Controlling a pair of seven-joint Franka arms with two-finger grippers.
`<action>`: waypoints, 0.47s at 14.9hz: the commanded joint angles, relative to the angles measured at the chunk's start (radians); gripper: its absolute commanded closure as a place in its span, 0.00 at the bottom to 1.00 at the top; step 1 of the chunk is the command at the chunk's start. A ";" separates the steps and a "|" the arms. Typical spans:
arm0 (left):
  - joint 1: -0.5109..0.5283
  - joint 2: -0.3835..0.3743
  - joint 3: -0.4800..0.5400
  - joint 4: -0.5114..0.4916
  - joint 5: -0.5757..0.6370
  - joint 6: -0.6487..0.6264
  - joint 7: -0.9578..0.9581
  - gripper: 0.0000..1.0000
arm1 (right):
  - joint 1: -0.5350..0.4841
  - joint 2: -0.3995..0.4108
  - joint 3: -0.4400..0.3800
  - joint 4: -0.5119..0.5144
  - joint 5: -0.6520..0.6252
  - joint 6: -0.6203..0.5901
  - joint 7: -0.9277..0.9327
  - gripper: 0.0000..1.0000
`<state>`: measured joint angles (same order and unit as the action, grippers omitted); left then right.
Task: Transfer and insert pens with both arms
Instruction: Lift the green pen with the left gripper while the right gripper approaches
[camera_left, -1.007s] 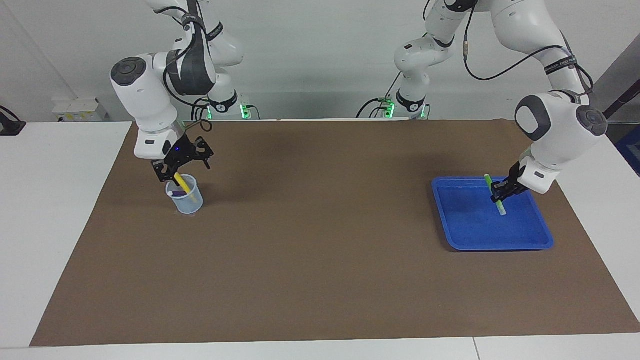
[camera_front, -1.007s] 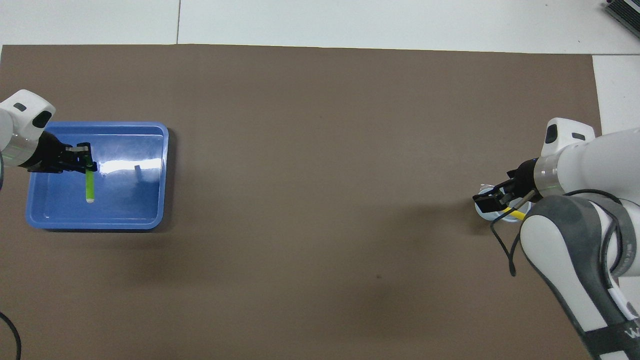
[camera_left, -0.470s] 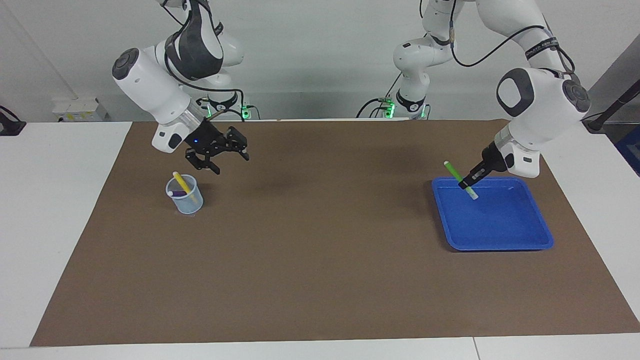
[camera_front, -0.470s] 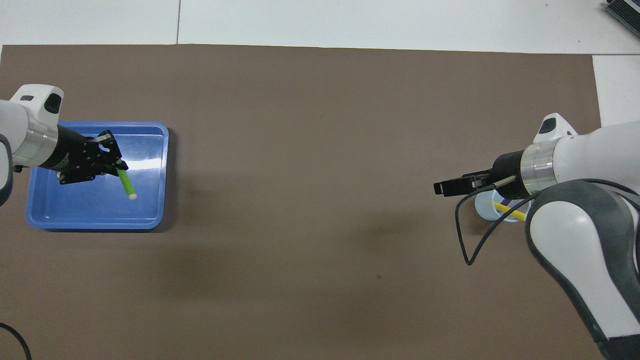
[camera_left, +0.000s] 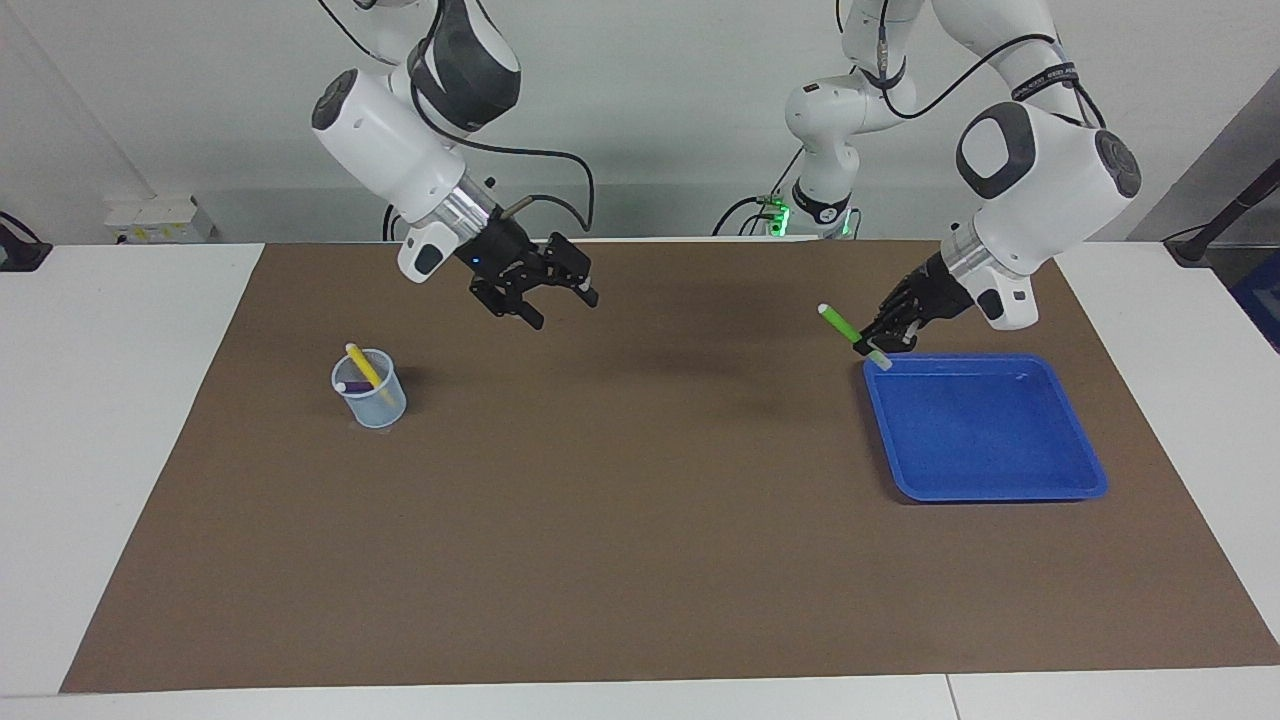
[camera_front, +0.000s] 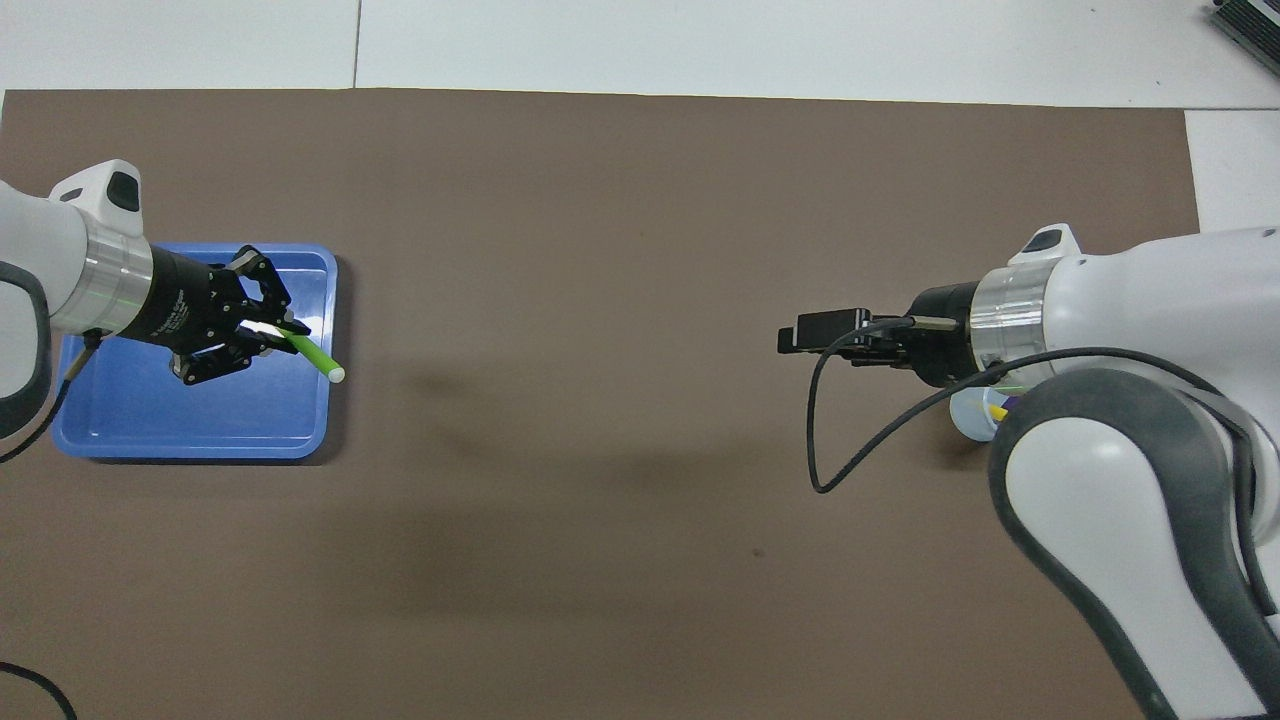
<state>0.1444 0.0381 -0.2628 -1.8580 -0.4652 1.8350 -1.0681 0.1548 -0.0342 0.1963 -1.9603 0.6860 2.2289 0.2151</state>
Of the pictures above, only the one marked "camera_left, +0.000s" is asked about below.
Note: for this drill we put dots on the blue plastic tray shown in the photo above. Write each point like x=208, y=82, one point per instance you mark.
x=980, y=430

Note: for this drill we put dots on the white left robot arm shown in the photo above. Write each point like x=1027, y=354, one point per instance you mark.
x=1050, y=190

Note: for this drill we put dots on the green pen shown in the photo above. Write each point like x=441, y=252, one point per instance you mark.
x=838, y=322

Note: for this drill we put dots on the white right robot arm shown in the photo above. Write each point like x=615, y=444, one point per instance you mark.
x=390, y=140

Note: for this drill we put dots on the blue box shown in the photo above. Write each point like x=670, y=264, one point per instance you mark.
x=1265, y=300

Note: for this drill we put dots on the black stand pole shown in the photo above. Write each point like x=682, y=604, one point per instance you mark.
x=1240, y=205

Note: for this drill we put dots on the light blue mesh cup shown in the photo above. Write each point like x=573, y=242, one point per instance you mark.
x=385, y=412

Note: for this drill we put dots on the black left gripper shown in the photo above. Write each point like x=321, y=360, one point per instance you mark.
x=935, y=292

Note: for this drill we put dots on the white power strip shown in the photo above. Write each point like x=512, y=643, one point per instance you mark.
x=160, y=218

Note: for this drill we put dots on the brown table mat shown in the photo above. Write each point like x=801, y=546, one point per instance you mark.
x=640, y=500

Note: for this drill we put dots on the purple pen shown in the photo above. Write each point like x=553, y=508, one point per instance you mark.
x=350, y=386

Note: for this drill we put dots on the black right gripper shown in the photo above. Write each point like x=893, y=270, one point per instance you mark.
x=505, y=258

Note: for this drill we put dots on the black table clamp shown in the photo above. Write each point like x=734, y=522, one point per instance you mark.
x=20, y=255

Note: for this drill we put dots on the yellow pen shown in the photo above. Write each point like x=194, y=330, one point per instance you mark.
x=358, y=360

